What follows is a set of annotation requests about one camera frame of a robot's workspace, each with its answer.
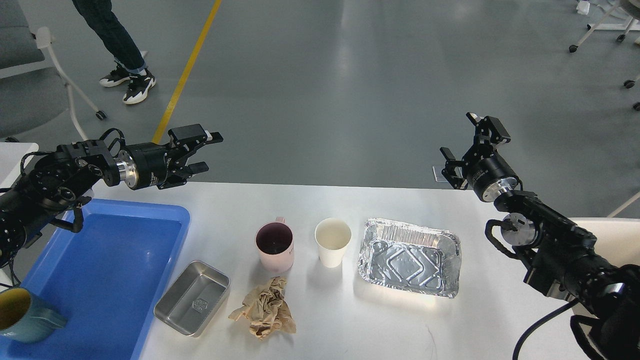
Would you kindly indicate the white bin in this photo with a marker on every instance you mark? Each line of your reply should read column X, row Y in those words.
column 618, row 239

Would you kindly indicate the grey office chair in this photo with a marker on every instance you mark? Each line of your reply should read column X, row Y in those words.
column 34, row 88

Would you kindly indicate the clear plastic piece on floor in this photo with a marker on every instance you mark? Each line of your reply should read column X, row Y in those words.
column 439, row 175

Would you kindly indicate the person in jeans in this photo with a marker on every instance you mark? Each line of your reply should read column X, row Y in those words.
column 131, row 67

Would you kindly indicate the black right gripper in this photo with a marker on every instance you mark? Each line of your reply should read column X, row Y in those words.
column 482, row 168

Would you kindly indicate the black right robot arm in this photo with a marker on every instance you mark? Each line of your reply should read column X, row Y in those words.
column 558, row 254

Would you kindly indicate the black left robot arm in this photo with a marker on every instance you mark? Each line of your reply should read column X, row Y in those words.
column 57, row 188

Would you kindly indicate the white side table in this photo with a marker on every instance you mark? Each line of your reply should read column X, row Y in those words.
column 11, row 154

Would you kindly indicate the white chair base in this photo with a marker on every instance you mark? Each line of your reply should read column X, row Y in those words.
column 631, row 8

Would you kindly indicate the crumpled brown paper napkin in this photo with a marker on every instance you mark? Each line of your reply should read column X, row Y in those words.
column 266, row 309

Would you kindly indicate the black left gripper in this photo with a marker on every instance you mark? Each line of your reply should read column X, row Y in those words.
column 164, row 166

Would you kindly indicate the teal ceramic mug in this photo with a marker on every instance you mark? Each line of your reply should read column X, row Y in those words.
column 26, row 317

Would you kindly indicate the white paper cup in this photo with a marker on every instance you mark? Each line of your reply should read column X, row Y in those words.
column 332, row 236

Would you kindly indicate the blue plastic tray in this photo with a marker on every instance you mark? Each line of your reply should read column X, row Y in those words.
column 105, row 280

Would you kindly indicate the stainless steel rectangular tin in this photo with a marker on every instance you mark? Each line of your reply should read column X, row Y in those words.
column 192, row 300

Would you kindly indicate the aluminium foil tray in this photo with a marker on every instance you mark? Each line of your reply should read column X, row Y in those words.
column 411, row 258

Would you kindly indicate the pink ribbed mug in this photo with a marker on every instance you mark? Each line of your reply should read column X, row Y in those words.
column 275, row 244

